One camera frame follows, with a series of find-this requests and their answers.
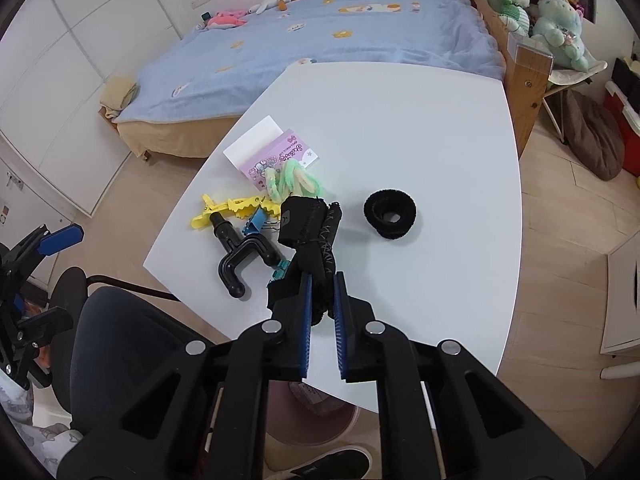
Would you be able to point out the brown floor cushion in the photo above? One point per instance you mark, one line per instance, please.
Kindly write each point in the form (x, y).
(592, 135)

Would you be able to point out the folded beige towel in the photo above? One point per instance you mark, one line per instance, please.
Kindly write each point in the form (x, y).
(117, 92)

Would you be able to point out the white duck plush toy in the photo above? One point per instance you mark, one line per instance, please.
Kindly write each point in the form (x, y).
(270, 3)

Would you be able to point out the yellow hair clip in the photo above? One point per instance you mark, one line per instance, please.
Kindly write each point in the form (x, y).
(235, 206)

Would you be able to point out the black chair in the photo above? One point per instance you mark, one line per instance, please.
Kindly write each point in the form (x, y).
(67, 290)

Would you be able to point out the black shoe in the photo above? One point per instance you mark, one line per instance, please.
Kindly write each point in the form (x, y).
(325, 464)

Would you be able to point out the white wardrobe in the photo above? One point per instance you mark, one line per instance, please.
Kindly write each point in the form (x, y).
(75, 85)

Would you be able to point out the red storage box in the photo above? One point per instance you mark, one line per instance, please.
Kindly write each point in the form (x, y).
(622, 125)

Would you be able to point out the teal bear plush toy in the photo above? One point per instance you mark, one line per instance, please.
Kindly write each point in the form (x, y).
(560, 25)

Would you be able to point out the pink sticker pack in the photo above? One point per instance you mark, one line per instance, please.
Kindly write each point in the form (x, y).
(285, 155)

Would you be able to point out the light blue printed blanket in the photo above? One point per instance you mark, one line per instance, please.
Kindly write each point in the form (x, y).
(350, 35)

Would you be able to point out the black forked plastic attachment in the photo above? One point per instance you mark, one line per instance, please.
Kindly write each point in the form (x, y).
(235, 270)

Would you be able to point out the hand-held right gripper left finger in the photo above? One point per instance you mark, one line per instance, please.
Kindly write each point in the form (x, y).
(305, 330)

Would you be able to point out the wooden bed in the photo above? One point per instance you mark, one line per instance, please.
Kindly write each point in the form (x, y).
(165, 135)

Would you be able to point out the white folding chair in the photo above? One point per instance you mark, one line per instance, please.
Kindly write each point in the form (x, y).
(570, 77)

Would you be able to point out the pink trash bin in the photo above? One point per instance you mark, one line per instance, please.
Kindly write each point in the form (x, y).
(320, 425)

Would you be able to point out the white wall socket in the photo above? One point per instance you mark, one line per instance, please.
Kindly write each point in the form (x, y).
(200, 1)

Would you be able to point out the white paper card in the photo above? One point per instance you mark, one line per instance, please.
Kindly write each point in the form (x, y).
(250, 145)

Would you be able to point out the white slotted cabinet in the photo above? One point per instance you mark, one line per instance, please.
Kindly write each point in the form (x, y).
(622, 305)

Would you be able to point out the grey printed cloth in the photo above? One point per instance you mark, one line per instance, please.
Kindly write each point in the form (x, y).
(20, 410)

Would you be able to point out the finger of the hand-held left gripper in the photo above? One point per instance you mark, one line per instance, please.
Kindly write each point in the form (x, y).
(42, 323)
(60, 238)

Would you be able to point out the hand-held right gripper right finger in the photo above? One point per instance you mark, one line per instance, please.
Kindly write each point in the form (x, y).
(340, 330)

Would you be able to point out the pink plush toy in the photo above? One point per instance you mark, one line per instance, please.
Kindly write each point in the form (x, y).
(227, 18)

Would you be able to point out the blue binder clip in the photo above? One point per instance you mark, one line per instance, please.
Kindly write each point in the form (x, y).
(256, 221)

